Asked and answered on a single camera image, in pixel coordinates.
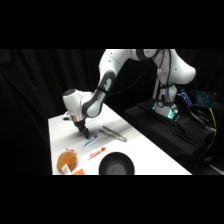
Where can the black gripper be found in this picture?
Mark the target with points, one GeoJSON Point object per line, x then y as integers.
{"type": "Point", "coordinates": [81, 125]}

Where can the blue capped white pen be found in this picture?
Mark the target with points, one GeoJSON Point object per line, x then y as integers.
{"type": "Point", "coordinates": [90, 140]}

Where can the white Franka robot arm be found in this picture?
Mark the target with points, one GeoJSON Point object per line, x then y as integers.
{"type": "Point", "coordinates": [106, 83]}

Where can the red capped white pen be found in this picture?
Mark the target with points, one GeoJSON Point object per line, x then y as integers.
{"type": "Point", "coordinates": [96, 153]}

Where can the metal tongs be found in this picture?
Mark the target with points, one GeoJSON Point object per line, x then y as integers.
{"type": "Point", "coordinates": [113, 134]}

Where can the orange paper piece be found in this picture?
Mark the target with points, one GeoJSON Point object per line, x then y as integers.
{"type": "Point", "coordinates": [79, 172]}

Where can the black bowl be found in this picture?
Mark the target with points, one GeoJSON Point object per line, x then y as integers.
{"type": "Point", "coordinates": [116, 164]}

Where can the black curtain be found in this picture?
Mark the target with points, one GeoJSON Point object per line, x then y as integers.
{"type": "Point", "coordinates": [36, 83]}

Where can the black cloth covered stand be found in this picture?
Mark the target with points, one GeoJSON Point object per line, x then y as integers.
{"type": "Point", "coordinates": [166, 133]}

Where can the blue lit keyboard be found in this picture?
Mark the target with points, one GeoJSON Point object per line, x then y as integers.
{"type": "Point", "coordinates": [206, 99]}

